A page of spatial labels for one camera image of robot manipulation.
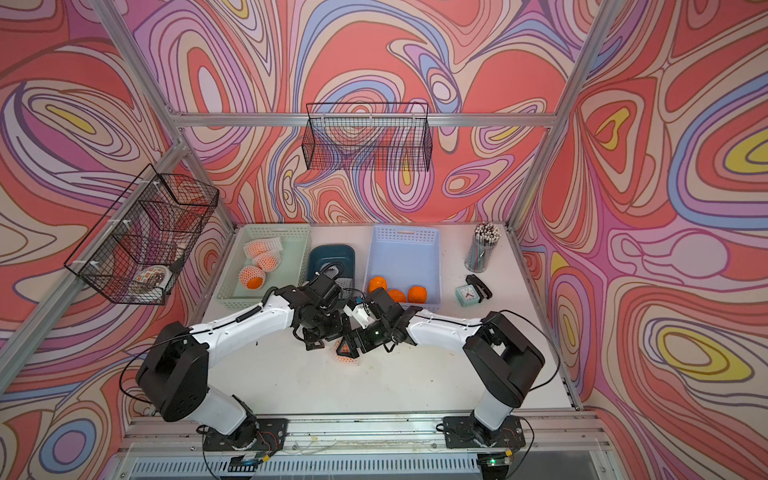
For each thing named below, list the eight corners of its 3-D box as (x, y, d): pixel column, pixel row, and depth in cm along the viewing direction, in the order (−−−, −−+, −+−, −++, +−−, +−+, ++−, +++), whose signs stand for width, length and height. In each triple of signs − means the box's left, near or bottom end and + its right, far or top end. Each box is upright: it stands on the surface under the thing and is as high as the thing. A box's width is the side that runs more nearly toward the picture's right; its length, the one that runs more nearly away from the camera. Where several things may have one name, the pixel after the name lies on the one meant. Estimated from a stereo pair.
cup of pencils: (466, 272, 106) (478, 239, 93) (463, 256, 111) (473, 222, 98) (488, 272, 106) (503, 239, 93) (483, 256, 111) (497, 222, 98)
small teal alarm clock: (462, 307, 98) (463, 304, 96) (454, 291, 102) (455, 287, 101) (479, 303, 99) (480, 299, 97) (470, 287, 103) (472, 283, 102)
